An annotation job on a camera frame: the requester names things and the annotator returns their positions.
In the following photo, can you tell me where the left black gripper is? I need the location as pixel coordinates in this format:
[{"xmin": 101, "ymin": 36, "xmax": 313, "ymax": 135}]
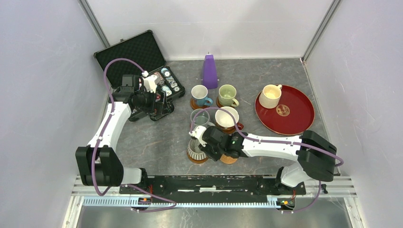
[{"xmin": 135, "ymin": 87, "xmax": 170, "ymax": 115}]

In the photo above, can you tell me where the brown wooden coaster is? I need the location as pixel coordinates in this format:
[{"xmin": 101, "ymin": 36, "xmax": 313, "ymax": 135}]
[
  {"xmin": 215, "ymin": 124, "xmax": 236, "ymax": 134},
  {"xmin": 216, "ymin": 97, "xmax": 233, "ymax": 108},
  {"xmin": 190, "ymin": 98, "xmax": 210, "ymax": 110}
]

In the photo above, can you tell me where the woven rattan coaster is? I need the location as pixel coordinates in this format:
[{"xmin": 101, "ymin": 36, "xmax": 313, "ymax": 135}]
[{"xmin": 220, "ymin": 154, "xmax": 238, "ymax": 164}]

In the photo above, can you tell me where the grey striped mug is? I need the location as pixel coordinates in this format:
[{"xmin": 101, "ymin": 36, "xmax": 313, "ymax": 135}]
[{"xmin": 187, "ymin": 139, "xmax": 207, "ymax": 160}]

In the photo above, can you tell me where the white red-handled mug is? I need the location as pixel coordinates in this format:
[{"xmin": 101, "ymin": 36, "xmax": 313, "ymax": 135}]
[{"xmin": 215, "ymin": 107, "xmax": 244, "ymax": 130}]

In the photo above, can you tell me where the grey-green mug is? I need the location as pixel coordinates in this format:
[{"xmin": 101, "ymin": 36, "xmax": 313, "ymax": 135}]
[{"xmin": 190, "ymin": 109, "xmax": 214, "ymax": 130}]

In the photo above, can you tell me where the orange-brown wooden coaster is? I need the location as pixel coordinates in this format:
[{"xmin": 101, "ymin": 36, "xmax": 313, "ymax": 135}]
[{"xmin": 187, "ymin": 155, "xmax": 208, "ymax": 164}]

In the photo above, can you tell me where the blue white mug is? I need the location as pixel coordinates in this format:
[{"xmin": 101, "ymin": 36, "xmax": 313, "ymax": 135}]
[{"xmin": 191, "ymin": 85, "xmax": 213, "ymax": 107}]

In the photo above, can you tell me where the light green mug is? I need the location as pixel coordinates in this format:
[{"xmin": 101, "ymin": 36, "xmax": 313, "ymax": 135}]
[{"xmin": 218, "ymin": 85, "xmax": 239, "ymax": 107}]

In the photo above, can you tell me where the black poker chip case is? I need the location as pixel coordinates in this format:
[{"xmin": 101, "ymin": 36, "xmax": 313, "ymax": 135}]
[{"xmin": 94, "ymin": 30, "xmax": 185, "ymax": 102}]

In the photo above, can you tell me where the cream yellow mug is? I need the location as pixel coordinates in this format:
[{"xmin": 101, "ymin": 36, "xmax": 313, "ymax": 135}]
[{"xmin": 259, "ymin": 85, "xmax": 282, "ymax": 109}]

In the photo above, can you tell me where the red round tray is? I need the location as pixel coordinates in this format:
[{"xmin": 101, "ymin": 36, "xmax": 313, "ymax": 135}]
[{"xmin": 255, "ymin": 85, "xmax": 315, "ymax": 135}]

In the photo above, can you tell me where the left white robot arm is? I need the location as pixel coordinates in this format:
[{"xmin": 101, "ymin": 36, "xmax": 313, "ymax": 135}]
[{"xmin": 75, "ymin": 75, "xmax": 174, "ymax": 194}]

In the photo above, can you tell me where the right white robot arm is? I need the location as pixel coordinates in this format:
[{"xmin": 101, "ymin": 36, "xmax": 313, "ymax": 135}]
[{"xmin": 189, "ymin": 126, "xmax": 343, "ymax": 194}]

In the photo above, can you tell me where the purple metronome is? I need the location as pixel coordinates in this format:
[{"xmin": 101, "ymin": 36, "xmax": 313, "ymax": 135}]
[{"xmin": 201, "ymin": 54, "xmax": 218, "ymax": 89}]

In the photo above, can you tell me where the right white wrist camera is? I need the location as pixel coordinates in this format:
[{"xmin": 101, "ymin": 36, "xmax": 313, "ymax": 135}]
[{"xmin": 189, "ymin": 126, "xmax": 207, "ymax": 147}]

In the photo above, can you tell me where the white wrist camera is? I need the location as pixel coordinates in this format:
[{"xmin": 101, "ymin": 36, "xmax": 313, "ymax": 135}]
[
  {"xmin": 189, "ymin": 126, "xmax": 207, "ymax": 147},
  {"xmin": 142, "ymin": 71, "xmax": 161, "ymax": 93}
]

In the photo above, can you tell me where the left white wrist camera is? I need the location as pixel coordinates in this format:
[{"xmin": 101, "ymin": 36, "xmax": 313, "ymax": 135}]
[{"xmin": 142, "ymin": 71, "xmax": 161, "ymax": 93}]

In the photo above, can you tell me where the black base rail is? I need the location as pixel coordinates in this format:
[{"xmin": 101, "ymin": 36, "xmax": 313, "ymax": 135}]
[{"xmin": 137, "ymin": 175, "xmax": 306, "ymax": 203}]

